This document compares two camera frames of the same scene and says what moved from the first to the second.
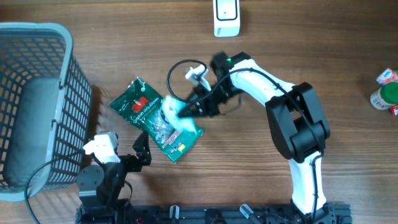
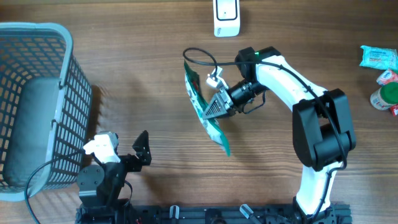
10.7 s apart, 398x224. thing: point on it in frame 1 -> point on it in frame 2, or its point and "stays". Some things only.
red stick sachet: (393, 107) stays
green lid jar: (385, 96) stays
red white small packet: (387, 76) stays
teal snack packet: (172, 106) -> (382, 58)
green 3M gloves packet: (143, 105) -> (199, 105)
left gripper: (143, 153) stays
